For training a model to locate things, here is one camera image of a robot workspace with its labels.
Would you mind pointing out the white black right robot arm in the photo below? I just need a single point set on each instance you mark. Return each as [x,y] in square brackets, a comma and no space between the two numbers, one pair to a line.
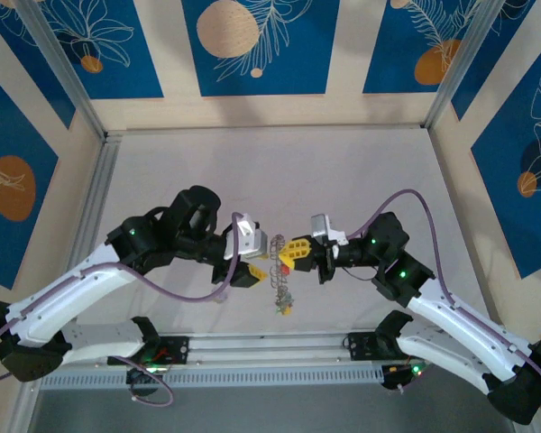
[455,325]

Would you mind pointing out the aluminium corner post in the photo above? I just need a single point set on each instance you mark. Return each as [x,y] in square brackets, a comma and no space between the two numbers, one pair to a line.
[63,67]
[464,63]

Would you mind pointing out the aluminium frame rail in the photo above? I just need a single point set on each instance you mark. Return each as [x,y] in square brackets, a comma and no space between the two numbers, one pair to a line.
[270,352]

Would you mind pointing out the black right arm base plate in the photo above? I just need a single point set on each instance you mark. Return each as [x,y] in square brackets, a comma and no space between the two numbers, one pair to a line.
[363,345]

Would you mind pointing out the blue floral wall panel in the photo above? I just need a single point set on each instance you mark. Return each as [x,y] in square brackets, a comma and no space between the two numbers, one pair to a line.
[487,81]
[140,45]
[27,67]

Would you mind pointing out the yellow tagged key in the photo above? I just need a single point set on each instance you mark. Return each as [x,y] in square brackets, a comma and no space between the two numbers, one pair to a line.
[287,310]

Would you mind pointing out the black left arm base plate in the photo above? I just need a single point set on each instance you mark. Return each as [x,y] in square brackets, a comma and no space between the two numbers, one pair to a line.
[176,349]

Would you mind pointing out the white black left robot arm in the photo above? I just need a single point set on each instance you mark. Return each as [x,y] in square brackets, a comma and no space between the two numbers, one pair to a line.
[72,293]

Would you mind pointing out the aluminium side rail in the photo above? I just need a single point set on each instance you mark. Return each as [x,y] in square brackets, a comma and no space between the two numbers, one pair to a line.
[100,180]

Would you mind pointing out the blue panel orange circle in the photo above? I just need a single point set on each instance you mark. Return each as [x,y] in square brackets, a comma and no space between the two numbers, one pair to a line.
[9,135]
[500,180]
[387,45]

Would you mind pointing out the blue panel beige circle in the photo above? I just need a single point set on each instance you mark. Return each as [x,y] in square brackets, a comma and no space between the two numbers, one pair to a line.
[297,67]

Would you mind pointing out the red tagged key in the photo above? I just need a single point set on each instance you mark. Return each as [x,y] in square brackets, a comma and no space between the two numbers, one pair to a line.
[284,270]

